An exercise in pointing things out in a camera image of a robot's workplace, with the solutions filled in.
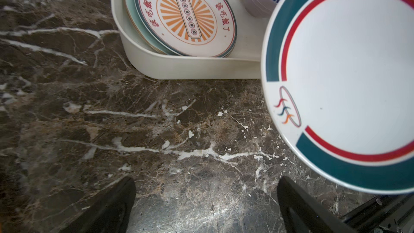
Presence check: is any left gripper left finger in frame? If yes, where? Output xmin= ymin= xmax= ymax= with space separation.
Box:
xmin=61 ymin=176 xmax=136 ymax=233

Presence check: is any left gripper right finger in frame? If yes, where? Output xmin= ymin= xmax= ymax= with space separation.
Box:
xmin=277 ymin=176 xmax=354 ymax=233

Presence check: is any white plastic bin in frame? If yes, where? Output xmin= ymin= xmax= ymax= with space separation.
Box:
xmin=111 ymin=0 xmax=269 ymax=80

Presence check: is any white plate green red rim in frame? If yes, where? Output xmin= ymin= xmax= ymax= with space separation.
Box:
xmin=261 ymin=0 xmax=414 ymax=194

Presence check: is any white plate orange sunburst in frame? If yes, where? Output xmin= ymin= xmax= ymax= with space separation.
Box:
xmin=134 ymin=0 xmax=237 ymax=58

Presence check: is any mint green flower plate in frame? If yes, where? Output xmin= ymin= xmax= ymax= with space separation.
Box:
xmin=124 ymin=0 xmax=171 ymax=55

